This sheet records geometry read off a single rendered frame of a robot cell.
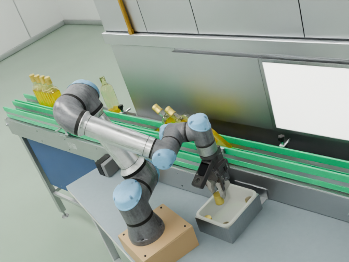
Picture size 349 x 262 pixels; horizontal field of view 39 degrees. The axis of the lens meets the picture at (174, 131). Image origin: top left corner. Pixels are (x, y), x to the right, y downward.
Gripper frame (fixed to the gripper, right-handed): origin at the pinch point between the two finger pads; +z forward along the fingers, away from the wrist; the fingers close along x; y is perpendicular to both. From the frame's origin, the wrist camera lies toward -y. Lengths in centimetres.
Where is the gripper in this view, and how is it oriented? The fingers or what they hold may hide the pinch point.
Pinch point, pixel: (217, 195)
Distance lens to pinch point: 195.0
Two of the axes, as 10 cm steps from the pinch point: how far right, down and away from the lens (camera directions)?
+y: 6.2, -5.5, 5.5
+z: 2.9, 8.2, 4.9
